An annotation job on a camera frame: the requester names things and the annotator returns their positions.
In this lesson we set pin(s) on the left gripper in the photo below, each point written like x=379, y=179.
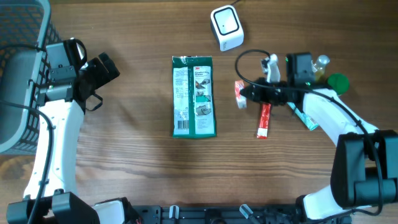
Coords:
x=94, y=73

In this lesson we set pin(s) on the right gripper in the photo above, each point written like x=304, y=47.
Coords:
x=258, y=94

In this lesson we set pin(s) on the small red white packet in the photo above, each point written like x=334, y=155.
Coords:
x=240, y=99

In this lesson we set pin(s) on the red snack stick packet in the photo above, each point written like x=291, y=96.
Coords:
x=262, y=130

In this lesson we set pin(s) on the green 3M gloves package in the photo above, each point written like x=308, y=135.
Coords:
x=194, y=114

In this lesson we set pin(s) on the teal wet wipes pack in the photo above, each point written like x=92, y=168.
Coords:
x=310, y=123

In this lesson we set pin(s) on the yellow liquid soap bottle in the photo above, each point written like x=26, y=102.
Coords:
x=319, y=67

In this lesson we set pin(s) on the green round can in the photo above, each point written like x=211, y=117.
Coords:
x=339, y=82

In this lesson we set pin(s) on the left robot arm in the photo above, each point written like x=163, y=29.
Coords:
x=50, y=196

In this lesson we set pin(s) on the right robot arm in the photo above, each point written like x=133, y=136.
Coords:
x=364, y=173

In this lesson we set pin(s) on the white barcode scanner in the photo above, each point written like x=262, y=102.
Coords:
x=226, y=27

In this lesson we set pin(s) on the grey plastic mesh basket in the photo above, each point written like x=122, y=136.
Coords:
x=26, y=29

